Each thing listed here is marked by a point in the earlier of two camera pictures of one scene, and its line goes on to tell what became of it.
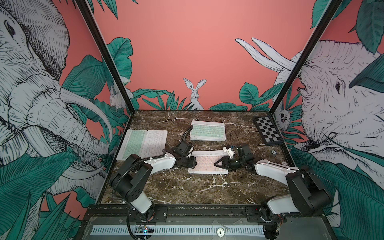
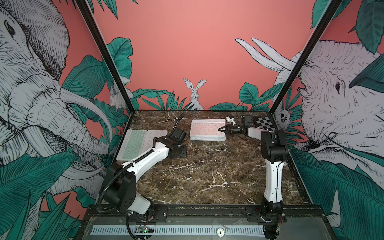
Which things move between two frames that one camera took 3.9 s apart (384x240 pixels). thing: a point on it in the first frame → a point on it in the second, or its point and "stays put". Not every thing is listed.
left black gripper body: x=189 y=163 → x=181 y=152
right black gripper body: x=235 y=164 → x=236 y=129
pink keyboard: x=205 y=161 → x=207 y=128
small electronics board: x=144 y=229 stays put
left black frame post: x=90 y=18 stays put
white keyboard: x=154 y=143 stays put
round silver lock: x=220 y=232 stays put
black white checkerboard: x=270 y=134 stays put
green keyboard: x=134 y=142 stays put
